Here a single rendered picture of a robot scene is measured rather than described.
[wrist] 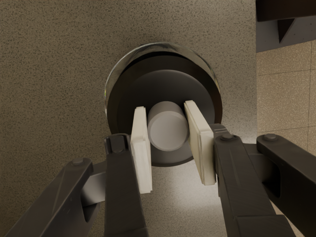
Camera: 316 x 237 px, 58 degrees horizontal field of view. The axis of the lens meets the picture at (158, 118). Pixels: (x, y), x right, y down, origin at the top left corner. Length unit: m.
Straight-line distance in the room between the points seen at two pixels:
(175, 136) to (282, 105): 1.45
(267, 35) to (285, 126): 0.49
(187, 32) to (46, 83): 0.25
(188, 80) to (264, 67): 1.34
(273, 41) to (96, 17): 1.15
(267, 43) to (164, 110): 1.35
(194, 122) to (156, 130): 0.03
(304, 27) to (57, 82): 1.29
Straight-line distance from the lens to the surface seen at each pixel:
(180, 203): 0.58
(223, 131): 0.16
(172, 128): 0.19
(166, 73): 0.21
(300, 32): 1.58
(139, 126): 0.16
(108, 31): 0.48
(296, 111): 1.66
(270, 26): 1.52
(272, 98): 1.59
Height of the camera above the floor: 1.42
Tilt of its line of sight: 73 degrees down
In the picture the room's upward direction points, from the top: 173 degrees clockwise
